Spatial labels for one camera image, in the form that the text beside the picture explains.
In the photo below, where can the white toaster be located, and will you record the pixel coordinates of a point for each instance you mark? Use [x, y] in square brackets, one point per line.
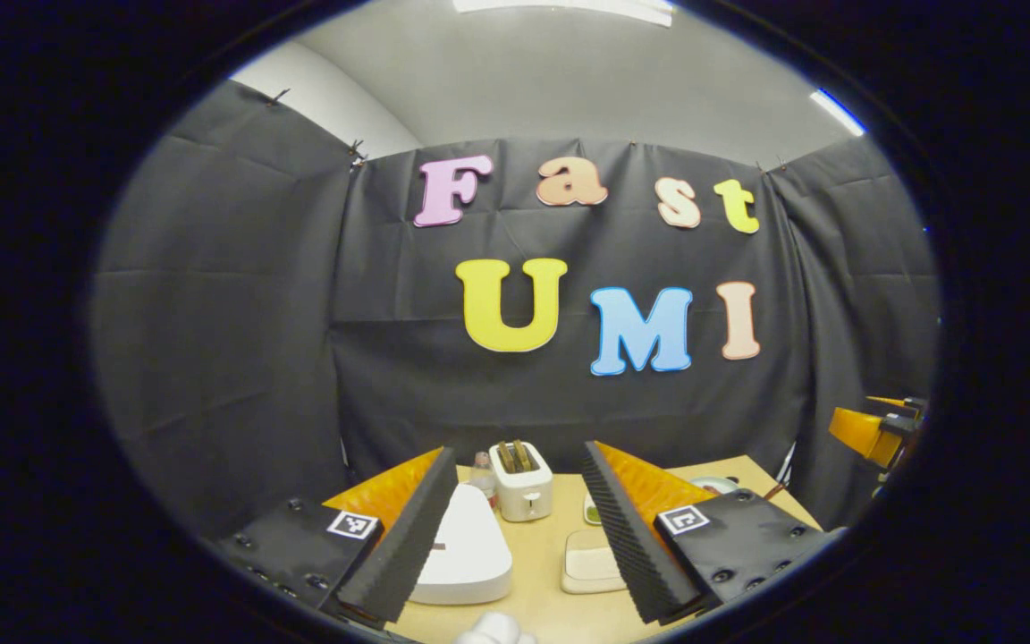
[524, 501]

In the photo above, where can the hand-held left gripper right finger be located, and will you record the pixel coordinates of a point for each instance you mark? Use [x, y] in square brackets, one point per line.
[636, 546]

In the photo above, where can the dark wooden spoon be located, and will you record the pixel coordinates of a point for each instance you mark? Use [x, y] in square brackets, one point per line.
[779, 491]

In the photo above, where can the large ceiling light panel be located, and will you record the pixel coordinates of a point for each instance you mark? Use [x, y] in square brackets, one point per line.
[569, 9]

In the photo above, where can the white rice cooker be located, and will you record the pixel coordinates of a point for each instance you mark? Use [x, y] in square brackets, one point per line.
[470, 555]

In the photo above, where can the white divided grain dish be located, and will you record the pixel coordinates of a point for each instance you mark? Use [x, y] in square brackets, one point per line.
[592, 512]

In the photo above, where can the clear plastic box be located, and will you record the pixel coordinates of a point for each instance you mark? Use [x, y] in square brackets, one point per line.
[586, 563]

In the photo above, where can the light green plate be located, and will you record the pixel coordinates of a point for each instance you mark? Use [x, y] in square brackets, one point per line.
[713, 484]

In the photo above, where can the small ceiling light panel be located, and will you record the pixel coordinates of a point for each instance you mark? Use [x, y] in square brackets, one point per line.
[837, 112]

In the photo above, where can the brown toast slice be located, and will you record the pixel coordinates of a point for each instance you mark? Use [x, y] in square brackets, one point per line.
[507, 458]
[523, 456]

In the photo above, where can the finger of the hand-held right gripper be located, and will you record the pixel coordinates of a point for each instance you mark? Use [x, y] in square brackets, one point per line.
[859, 432]
[889, 401]

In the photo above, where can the clear water bottle red label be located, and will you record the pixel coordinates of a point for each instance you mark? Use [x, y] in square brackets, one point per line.
[485, 483]

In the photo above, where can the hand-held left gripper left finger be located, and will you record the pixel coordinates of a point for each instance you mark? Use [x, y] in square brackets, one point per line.
[403, 546]

